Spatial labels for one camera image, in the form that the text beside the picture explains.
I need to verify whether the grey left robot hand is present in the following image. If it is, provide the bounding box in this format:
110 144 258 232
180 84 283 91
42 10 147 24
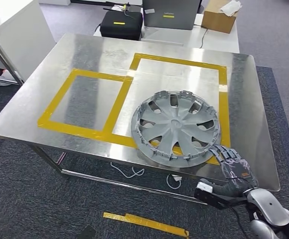
76 225 96 239

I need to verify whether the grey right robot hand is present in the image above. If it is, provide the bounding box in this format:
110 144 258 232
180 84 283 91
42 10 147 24
208 145 259 199

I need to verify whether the grey plastic wheel hubcap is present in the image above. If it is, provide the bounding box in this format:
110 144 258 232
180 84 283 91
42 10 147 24
131 90 221 168

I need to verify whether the steel workbench table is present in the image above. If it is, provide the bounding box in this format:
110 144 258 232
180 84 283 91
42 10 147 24
0 32 281 207

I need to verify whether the yellow floor tape strip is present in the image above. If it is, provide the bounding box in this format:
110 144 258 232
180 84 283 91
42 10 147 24
103 212 190 238

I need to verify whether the large yellow tape rectangle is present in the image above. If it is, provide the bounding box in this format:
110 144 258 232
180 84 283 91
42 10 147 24
111 52 231 166

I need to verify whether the white desk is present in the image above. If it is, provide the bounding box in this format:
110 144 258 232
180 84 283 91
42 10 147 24
94 13 240 54

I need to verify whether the brown cardboard box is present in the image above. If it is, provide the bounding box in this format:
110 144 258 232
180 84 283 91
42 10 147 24
201 0 240 34

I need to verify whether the white crumpled paper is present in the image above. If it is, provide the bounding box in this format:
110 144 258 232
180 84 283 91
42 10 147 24
219 0 242 17

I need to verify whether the grey hard case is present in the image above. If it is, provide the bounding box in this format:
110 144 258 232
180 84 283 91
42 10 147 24
142 0 202 31

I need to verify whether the white cloth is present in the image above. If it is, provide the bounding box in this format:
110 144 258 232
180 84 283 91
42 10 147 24
0 70 19 87

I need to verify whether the black carrying case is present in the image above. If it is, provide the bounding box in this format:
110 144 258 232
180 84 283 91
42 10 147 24
99 10 144 41

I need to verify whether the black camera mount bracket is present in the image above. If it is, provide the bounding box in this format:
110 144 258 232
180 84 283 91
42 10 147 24
194 189 248 211

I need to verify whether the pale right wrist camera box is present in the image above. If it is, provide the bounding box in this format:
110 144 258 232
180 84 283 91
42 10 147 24
195 181 214 195

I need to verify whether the white cable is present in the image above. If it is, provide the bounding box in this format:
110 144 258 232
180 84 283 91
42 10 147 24
110 161 145 179

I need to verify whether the white charger with cable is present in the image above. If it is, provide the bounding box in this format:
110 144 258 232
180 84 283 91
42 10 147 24
166 174 182 190

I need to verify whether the black cable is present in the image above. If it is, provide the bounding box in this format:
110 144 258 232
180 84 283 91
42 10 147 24
194 23 209 49

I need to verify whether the grey metal frame leg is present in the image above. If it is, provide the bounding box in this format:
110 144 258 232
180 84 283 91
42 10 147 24
0 34 24 87

